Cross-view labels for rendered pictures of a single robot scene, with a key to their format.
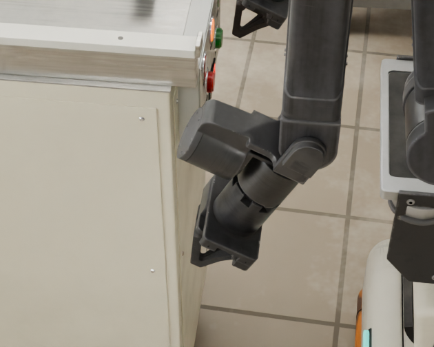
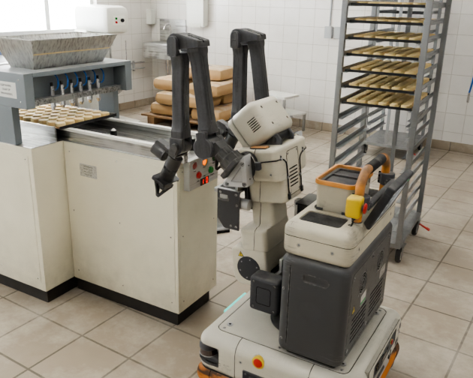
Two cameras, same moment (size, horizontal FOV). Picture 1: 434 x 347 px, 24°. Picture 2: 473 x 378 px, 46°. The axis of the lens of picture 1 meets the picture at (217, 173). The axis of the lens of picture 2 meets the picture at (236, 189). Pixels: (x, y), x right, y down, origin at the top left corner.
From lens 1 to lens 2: 1.50 m
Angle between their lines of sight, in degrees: 32
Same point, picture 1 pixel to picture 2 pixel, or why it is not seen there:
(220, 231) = (158, 177)
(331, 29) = (179, 111)
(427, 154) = (197, 147)
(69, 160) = (151, 187)
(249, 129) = (167, 145)
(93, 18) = not seen: hidden behind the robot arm
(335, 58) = (181, 120)
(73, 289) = (149, 243)
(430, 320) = (235, 251)
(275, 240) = not seen: hidden behind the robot
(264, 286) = not seen: hidden behind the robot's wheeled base
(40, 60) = (147, 151)
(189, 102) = (186, 174)
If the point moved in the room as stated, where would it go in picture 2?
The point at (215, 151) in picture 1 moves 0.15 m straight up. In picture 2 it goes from (158, 148) to (156, 109)
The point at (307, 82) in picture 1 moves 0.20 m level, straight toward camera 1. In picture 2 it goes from (175, 127) to (140, 137)
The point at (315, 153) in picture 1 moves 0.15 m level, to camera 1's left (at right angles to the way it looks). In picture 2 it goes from (175, 146) to (140, 141)
